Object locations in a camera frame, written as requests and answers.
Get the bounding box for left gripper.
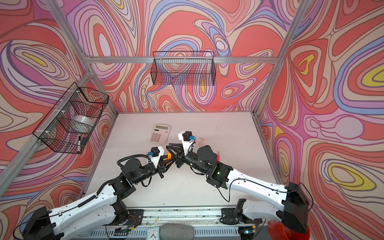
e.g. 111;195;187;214
130;155;175;186

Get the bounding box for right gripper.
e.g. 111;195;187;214
166;144;210;176

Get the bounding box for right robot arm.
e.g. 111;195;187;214
166;144;310;234

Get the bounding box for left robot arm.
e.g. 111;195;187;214
22;153;175;240

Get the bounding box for pink calculator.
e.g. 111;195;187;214
150;124;170;145

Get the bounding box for small white clock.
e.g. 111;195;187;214
146;227;160;240

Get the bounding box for black marker in basket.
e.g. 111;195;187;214
77;136;82;154

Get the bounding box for silver tape roll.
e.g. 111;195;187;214
72;115;95;127

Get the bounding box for red bucket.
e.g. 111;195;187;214
268;220;310;240

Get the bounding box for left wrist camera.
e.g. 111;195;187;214
148;146;164;169

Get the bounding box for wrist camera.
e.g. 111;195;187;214
178;131;196;156
148;146;164;169

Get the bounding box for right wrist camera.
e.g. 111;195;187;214
178;131;196;156

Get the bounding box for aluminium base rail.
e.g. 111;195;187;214
68;204;304;240

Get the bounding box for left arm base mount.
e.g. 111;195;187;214
107;209;144;227

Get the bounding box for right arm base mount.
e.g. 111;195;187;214
220;208;263;226

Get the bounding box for black wire basket back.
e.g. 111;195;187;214
151;51;216;86

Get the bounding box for black wire basket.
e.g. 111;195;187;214
151;51;216;86
33;83;109;154

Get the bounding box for black wire basket left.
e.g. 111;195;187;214
33;83;109;154

